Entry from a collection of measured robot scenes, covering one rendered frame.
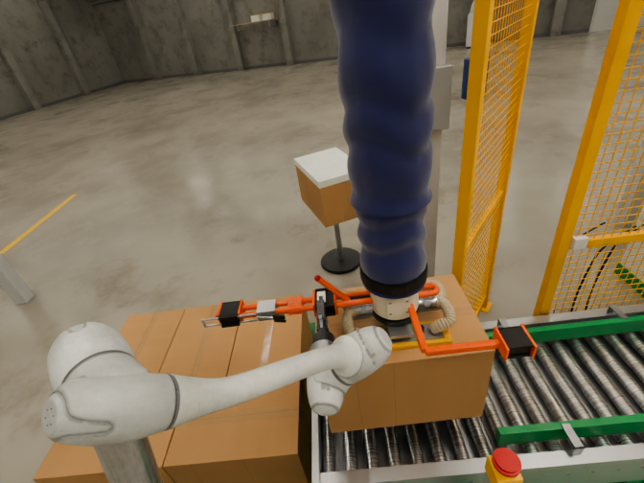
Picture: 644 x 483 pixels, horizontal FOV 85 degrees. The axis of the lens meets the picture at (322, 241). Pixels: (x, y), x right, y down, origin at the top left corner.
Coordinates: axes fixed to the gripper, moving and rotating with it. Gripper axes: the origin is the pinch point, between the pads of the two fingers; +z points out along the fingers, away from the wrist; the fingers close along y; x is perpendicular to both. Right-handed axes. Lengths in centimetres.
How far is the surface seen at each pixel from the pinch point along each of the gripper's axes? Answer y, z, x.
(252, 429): 66, -7, -42
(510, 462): 17, -51, 46
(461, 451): 66, -25, 46
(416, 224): -33.3, -8.1, 31.8
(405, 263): -21.6, -10.3, 28.2
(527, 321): 61, 32, 100
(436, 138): -21, 94, 68
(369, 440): 66, -17, 11
